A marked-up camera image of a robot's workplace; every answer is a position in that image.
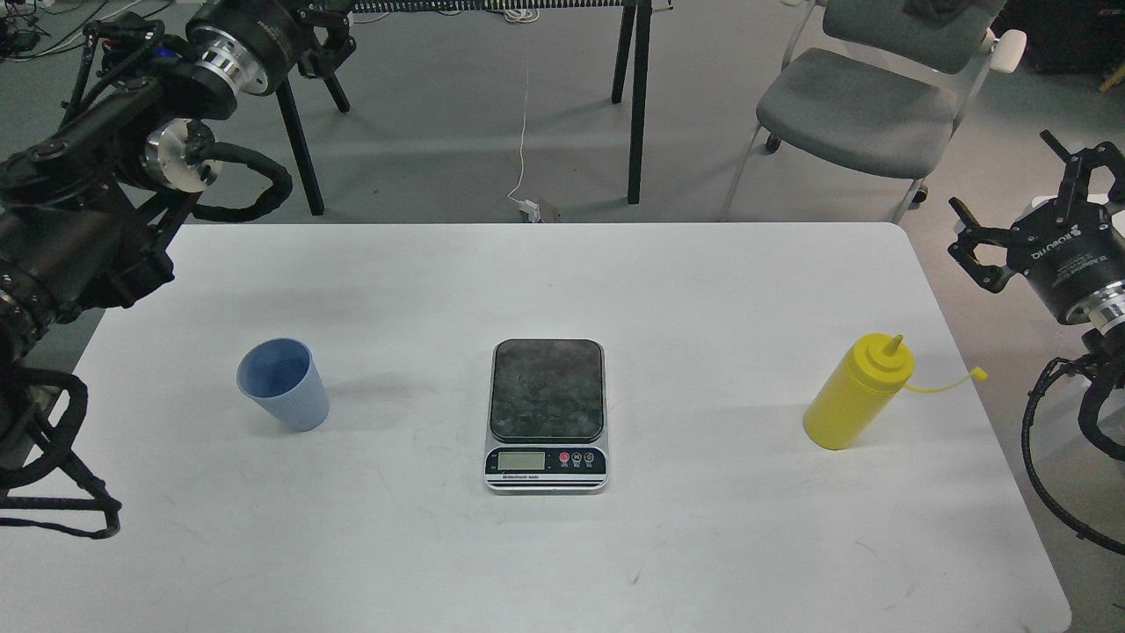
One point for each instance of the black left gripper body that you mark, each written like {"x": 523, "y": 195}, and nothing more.
{"x": 254, "y": 45}

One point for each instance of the blue ribbed plastic cup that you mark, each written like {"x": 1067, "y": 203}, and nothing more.
{"x": 281, "y": 376}

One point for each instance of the black legged background table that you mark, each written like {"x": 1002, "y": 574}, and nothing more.
{"x": 631, "y": 62}

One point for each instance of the yellow squeeze bottle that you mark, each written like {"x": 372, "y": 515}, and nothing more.
{"x": 876, "y": 368}

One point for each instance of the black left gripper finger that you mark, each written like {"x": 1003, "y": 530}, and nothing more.
{"x": 327, "y": 42}

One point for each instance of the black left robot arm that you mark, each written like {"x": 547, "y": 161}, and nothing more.
{"x": 89, "y": 212}

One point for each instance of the grey office chair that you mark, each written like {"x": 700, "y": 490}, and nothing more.
{"x": 873, "y": 120}

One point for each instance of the digital kitchen scale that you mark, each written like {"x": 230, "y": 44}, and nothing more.
{"x": 547, "y": 430}

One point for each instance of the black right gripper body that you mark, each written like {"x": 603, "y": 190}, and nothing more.
{"x": 1074, "y": 260}

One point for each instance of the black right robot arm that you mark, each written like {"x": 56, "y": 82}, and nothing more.
{"x": 990, "y": 256}

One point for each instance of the white power adapter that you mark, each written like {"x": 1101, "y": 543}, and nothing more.
{"x": 531, "y": 210}

